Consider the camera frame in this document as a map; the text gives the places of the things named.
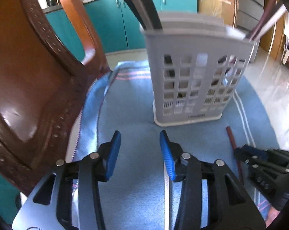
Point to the brown wooden door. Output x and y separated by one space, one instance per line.
273 45

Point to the white plastic utensil holder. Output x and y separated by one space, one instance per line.
206 45

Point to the teal kitchen cabinets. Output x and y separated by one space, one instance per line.
106 24

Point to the grey refrigerator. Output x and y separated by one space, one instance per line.
249 4

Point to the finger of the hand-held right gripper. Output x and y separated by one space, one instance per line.
248 148
240 154

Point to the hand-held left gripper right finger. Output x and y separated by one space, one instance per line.
167 158

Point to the wooden framed glass door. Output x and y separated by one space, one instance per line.
211 2

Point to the blue striped cloth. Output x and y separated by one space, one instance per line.
134 115

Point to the white chopstick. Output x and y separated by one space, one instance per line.
276 16

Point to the carved wooden chair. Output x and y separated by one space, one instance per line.
27 76

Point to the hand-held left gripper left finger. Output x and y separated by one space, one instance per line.
113 155

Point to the teal side cabinet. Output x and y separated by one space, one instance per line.
3 196

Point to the person's right forearm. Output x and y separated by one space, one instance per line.
275 214

